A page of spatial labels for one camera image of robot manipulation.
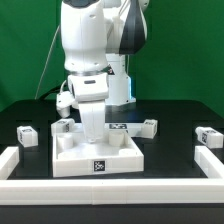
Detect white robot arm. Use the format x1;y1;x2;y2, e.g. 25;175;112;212
57;0;149;142

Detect white U-shaped fence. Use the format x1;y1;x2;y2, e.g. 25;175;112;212
0;146;224;205

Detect black base cables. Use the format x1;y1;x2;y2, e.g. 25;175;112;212
37;81;69;102

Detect white marker sheet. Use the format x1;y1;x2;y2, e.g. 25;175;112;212
71;123;142;137

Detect white square tabletop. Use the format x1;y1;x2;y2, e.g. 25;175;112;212
52;131;144;177

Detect white camera cable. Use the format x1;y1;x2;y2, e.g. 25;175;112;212
34;25;62;100

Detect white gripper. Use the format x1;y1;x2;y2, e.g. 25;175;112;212
56;73;109;144

